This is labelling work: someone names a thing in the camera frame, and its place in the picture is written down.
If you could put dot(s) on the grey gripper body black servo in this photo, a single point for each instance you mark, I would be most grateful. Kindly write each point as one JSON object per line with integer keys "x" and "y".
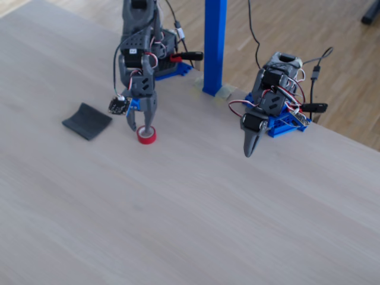
{"x": 252, "y": 122}

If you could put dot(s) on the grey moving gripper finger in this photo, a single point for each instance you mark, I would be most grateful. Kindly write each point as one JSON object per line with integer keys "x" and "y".
{"x": 131, "y": 120}
{"x": 259, "y": 136}

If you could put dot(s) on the grey gripper body with camera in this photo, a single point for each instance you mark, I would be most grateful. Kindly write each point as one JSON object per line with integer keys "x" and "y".
{"x": 147, "y": 105}

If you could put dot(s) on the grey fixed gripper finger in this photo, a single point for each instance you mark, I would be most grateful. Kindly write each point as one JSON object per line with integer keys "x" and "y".
{"x": 148, "y": 121}
{"x": 248, "y": 145}

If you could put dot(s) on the red tape roll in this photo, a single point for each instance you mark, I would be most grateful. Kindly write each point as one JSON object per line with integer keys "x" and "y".
{"x": 146, "y": 139}

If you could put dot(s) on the clear adhesive tape piece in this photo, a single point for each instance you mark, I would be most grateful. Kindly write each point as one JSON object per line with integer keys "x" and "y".
{"x": 225, "y": 92}

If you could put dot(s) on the dark grey folded mat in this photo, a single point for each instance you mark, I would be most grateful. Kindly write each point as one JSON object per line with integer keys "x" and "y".
{"x": 87, "y": 121}

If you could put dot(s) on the small controller circuit board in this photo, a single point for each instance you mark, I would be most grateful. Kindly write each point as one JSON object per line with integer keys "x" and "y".
{"x": 301, "y": 118}

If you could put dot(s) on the red black table clamp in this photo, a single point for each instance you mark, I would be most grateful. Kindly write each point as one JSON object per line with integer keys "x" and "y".
{"x": 187, "y": 55}

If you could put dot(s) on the dark furniture foot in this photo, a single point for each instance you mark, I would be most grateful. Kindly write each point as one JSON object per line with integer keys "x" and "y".
{"x": 371, "y": 15}

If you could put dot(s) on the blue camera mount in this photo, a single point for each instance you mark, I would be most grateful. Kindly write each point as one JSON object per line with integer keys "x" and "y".
{"x": 135, "y": 104}

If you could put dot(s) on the black camera circuit board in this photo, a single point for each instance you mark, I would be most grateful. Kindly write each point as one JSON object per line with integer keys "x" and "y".
{"x": 118, "y": 106}

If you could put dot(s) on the blue arm base plate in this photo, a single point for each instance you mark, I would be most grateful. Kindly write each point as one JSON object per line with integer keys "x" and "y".
{"x": 178, "y": 69}
{"x": 282, "y": 127}

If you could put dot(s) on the grey robot arm without camera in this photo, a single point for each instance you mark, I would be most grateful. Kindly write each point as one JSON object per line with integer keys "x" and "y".
{"x": 277, "y": 77}

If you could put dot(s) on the grey robot arm with camera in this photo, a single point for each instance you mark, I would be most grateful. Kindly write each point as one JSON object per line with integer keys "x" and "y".
{"x": 135, "y": 53}

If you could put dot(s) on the blue upright post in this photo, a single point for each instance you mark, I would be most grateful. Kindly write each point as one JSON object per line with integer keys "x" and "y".
{"x": 214, "y": 44}

